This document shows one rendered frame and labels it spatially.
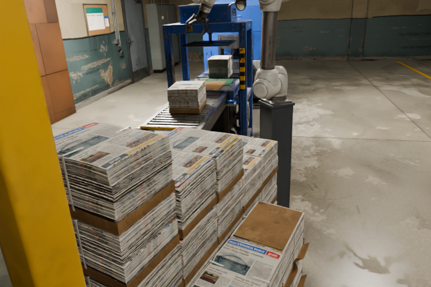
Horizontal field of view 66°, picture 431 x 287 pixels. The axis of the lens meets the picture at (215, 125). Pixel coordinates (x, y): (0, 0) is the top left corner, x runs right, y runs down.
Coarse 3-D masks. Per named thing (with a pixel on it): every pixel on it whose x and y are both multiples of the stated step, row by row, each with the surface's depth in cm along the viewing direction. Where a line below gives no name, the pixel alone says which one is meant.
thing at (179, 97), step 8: (168, 88) 299; (176, 88) 296; (184, 88) 295; (192, 88) 293; (200, 88) 304; (168, 96) 297; (176, 96) 296; (184, 96) 295; (192, 96) 294; (200, 96) 303; (176, 104) 298; (184, 104) 298; (192, 104) 297; (200, 104) 301
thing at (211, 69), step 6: (210, 60) 449; (216, 60) 447; (222, 60) 445; (228, 60) 451; (210, 66) 452; (216, 66) 450; (222, 66) 448; (228, 66) 451; (210, 72) 456; (216, 72) 454; (222, 72) 452; (228, 72) 450
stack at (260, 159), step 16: (256, 144) 219; (272, 144) 218; (256, 160) 196; (272, 160) 219; (256, 176) 193; (240, 192) 175; (272, 192) 227; (224, 208) 160; (240, 208) 179; (208, 224) 147; (224, 224) 163; (192, 240) 137; (208, 240) 150; (224, 240) 167; (192, 256) 138
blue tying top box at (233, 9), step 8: (184, 8) 373; (192, 8) 371; (216, 8) 366; (224, 8) 364; (232, 8) 378; (184, 16) 376; (208, 16) 370; (216, 16) 369; (224, 16) 367; (232, 16) 380
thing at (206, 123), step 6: (222, 96) 357; (228, 96) 379; (216, 102) 333; (222, 102) 342; (216, 108) 315; (222, 108) 343; (210, 114) 297; (216, 114) 316; (204, 120) 280; (210, 120) 292; (198, 126) 267; (204, 126) 270; (210, 126) 293
